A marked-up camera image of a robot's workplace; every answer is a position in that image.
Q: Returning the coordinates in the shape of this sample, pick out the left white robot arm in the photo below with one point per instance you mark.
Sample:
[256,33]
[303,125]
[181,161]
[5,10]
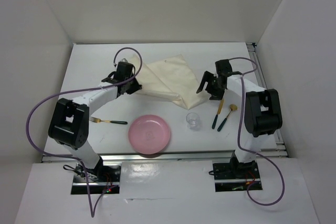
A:
[69,125]

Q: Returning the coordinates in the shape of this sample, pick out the gold knife green handle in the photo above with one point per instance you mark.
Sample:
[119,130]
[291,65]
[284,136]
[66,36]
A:
[218,113]

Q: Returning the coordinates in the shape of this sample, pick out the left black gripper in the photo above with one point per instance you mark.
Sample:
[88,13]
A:
[136,86]

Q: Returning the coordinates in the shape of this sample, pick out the gold fork green handle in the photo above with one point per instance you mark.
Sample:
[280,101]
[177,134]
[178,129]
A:
[97,120]

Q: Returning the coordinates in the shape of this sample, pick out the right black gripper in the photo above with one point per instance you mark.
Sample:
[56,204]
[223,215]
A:
[216,95]

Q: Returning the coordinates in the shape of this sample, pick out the aluminium side rail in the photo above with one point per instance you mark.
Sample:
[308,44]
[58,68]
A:
[252,50]

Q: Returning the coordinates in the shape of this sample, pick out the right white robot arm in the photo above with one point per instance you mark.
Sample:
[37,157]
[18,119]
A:
[260,113]

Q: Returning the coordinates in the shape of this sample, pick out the gold spoon green handle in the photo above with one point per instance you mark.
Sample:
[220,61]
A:
[232,108]

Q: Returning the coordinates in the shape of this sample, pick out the clear drinking glass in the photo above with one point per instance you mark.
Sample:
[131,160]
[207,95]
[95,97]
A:
[193,121]

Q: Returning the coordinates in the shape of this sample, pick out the cream cloth placemat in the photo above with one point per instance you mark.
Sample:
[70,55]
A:
[171,79]

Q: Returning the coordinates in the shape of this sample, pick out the aluminium front rail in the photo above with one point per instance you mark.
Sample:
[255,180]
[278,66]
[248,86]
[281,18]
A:
[162,157]

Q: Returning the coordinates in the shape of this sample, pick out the pink plate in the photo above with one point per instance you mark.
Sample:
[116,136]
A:
[149,134]

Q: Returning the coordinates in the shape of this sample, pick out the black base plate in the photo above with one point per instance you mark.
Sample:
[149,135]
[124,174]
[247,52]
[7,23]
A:
[224,171]
[107,175]

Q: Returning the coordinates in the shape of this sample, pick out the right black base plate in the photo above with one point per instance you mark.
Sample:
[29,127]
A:
[224,171]

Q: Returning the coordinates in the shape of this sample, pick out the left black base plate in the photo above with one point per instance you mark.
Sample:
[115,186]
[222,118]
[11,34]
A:
[107,175]

